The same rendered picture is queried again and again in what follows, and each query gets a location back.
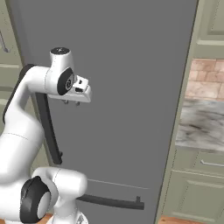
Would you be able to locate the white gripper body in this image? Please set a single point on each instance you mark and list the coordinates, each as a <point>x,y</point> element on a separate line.
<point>83,95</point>

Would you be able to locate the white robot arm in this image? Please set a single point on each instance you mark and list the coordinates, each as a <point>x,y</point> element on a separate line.
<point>20,145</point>

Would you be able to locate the grey fridge door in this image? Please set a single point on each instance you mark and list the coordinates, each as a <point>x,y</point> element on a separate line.
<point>125,87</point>

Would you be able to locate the sage green fridge side panel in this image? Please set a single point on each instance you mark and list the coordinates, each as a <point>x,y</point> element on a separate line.
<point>178,116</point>

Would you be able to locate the grey fridge freezer drawer front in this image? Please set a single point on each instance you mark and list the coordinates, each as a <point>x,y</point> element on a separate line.
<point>131,195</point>

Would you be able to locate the sage green low cupboard door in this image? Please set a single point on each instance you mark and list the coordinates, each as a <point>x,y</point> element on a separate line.
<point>7,78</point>

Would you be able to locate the sage green tall cupboard door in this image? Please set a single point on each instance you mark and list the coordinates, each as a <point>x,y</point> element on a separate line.
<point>7,35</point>

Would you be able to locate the sage green drawer front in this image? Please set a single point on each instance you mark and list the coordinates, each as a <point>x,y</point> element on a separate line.
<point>201,162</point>

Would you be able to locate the sage green base cupboard door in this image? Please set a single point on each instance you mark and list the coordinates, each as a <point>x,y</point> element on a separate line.
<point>195,198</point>

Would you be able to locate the sage green wall cupboard door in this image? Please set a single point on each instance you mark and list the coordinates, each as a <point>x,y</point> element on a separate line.
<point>211,26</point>

